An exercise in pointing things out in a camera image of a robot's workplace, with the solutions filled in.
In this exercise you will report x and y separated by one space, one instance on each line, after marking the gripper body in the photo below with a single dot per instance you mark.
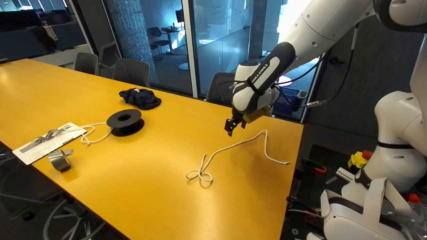
238 116

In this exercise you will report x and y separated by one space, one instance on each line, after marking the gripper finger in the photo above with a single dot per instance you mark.
229 126
243 124

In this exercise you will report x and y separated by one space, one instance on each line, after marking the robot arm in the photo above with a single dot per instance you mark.
320 26

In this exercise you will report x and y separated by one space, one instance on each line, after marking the grey chair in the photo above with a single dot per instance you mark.
108 55
218 88
131 71
86 62

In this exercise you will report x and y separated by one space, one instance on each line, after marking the blue bin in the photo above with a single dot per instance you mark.
287 101

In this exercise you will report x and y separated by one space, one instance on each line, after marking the dark blue cloth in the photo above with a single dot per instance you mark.
140 98

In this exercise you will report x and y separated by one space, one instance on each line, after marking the round white table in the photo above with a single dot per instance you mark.
178 36

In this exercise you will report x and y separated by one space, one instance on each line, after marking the black spool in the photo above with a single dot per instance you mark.
125 120

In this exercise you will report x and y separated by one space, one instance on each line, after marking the dark office chair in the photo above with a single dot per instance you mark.
156 39

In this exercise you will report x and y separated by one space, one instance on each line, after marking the aluminium bar piece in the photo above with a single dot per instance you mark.
345 174

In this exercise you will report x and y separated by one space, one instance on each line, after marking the yellow bottle with red cap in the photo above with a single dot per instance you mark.
358 160

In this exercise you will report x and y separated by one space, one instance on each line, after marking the silver tape strip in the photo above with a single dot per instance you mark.
50 135

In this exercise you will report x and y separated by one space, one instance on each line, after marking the white paper sheet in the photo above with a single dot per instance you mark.
40 148

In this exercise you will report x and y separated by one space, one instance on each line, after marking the office chair base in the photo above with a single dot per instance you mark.
50 213

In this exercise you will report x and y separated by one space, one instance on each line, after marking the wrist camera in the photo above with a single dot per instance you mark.
257 115

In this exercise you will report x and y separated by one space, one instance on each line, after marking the silver duct tape roll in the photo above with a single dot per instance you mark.
60 161

